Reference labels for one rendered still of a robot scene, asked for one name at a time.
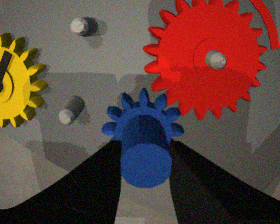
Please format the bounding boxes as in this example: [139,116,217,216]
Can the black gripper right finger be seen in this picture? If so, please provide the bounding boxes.
[169,141,280,224]

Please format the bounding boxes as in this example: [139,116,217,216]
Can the blue gear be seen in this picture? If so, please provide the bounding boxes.
[101,87,184,188]

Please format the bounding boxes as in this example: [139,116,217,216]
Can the red curved arrow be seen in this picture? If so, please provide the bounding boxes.
[249,0,280,49]

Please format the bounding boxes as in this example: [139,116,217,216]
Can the yellow gear with black stripe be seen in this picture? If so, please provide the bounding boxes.
[0,32,49,128]

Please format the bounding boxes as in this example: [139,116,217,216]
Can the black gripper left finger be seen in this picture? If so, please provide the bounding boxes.
[0,141,122,224]

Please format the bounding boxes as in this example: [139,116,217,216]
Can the red gear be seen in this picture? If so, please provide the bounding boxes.
[144,0,267,121]

